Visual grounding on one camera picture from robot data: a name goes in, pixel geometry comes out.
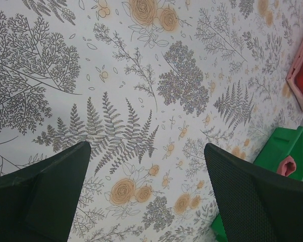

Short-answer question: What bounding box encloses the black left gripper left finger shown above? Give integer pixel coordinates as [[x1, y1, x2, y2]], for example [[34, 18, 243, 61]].
[[0, 141, 91, 241]]

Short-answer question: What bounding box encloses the green plastic bin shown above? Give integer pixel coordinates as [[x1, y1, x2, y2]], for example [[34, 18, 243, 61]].
[[212, 127, 303, 241]]

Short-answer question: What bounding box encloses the floral patterned table cloth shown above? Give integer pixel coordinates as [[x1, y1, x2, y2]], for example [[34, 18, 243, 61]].
[[0, 1, 303, 241]]

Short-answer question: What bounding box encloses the folded light pink shirt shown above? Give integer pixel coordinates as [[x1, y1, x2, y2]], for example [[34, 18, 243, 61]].
[[286, 39, 303, 111]]

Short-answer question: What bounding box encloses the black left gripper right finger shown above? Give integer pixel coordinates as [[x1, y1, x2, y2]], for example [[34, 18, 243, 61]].
[[204, 143, 303, 241]]

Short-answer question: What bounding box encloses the salmon pink t shirt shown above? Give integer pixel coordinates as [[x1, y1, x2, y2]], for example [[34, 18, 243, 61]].
[[277, 156, 296, 176]]

